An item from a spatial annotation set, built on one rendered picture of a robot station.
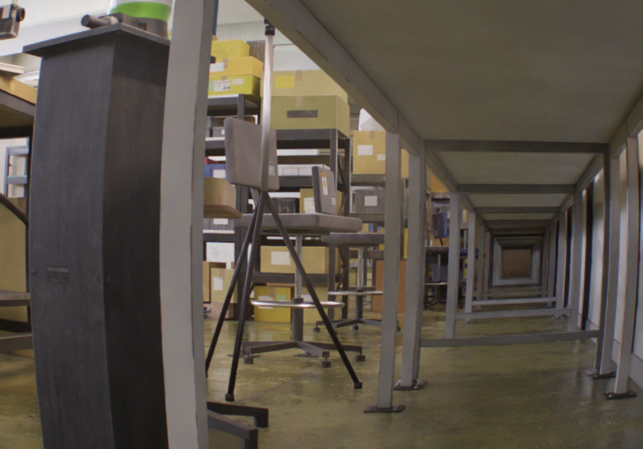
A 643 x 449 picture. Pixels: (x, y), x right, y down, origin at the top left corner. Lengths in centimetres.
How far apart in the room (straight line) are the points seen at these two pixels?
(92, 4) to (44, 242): 1056
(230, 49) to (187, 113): 656
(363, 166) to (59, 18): 497
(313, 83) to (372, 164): 242
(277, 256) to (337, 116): 116
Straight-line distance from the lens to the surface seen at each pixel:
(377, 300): 917
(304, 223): 391
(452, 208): 501
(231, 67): 754
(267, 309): 734
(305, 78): 736
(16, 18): 296
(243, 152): 421
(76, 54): 148
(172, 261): 103
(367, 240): 596
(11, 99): 273
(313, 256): 718
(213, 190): 200
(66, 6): 1221
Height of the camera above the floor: 43
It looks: 5 degrees up
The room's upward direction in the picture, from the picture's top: 1 degrees clockwise
